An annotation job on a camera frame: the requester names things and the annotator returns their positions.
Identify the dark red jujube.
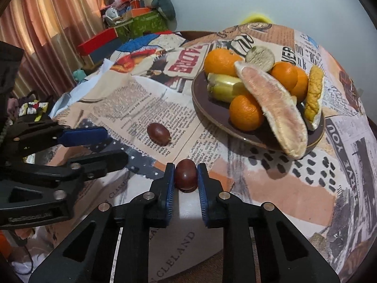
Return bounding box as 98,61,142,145
174,158,197,193
147,123,171,146

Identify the mandarin orange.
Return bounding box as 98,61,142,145
270,61,298,91
229,95,265,132

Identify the peeled pomelo segment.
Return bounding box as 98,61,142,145
234,61,308,159

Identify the teal small toy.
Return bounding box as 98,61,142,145
72,68,87,84

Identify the newspaper print tablecloth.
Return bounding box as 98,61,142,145
47,24,376,282

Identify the red flat box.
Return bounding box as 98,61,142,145
77,28,119,56

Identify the pink orange curtain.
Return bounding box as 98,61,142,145
1,0,111,98

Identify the green patterned gift box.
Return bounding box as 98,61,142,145
114,10,168,42

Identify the orange box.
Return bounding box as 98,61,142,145
122,8,151,21

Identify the dark purple plate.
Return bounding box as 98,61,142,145
191,69,326,154

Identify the pomelo wedge with rind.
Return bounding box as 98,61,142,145
303,65,325,131

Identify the left mandarin on plate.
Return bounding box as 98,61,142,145
204,48,243,77

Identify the mandarin on plate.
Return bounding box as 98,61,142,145
290,66,309,103
204,48,243,77

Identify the back mandarin on plate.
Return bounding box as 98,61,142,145
290,66,309,103

